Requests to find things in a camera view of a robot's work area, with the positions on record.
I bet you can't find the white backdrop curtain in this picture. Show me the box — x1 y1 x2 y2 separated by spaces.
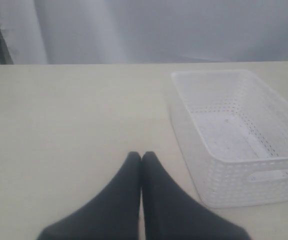
0 0 288 65

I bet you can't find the white plastic woven basket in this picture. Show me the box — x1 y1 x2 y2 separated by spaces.
169 69 288 208

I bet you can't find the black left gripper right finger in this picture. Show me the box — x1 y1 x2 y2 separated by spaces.
141 151 244 240

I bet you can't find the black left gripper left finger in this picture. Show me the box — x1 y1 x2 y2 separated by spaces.
38 151 142 240

